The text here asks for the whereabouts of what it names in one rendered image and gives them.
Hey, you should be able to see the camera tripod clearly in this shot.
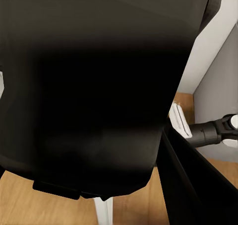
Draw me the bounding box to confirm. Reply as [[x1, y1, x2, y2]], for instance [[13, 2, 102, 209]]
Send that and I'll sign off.
[[94, 197, 113, 225]]

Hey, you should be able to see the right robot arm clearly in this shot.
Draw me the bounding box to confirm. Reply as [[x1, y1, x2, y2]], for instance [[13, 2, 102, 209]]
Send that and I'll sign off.
[[166, 101, 238, 148]]

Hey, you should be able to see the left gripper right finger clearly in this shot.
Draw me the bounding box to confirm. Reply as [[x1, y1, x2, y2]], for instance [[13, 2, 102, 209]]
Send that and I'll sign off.
[[156, 121, 238, 225]]

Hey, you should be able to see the digital camera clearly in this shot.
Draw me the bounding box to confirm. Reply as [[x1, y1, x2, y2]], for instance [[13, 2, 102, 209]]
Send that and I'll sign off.
[[0, 0, 221, 201]]

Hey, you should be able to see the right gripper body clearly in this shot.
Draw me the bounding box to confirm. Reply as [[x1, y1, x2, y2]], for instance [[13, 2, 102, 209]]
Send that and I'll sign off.
[[166, 117, 205, 147]]

